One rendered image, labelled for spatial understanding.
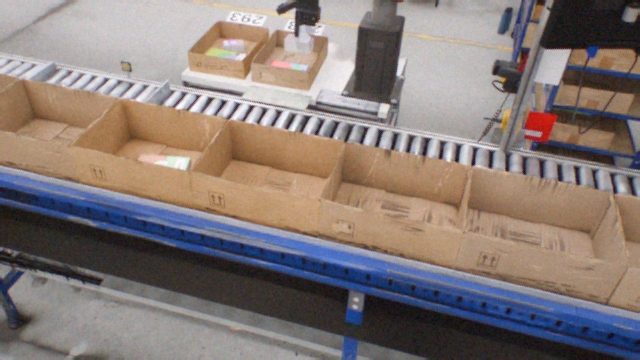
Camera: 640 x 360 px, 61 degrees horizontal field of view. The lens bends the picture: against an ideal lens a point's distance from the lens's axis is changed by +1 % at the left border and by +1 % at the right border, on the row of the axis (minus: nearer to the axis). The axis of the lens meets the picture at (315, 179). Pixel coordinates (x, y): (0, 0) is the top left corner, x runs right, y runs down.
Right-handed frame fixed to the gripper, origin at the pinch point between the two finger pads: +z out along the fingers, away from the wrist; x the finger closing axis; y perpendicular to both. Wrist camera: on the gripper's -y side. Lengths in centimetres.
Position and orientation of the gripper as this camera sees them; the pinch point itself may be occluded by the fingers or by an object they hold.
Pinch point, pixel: (299, 42)
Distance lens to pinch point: 215.7
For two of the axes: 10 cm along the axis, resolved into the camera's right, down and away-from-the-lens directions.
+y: 9.6, 2.0, -1.8
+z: -0.4, 7.7, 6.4
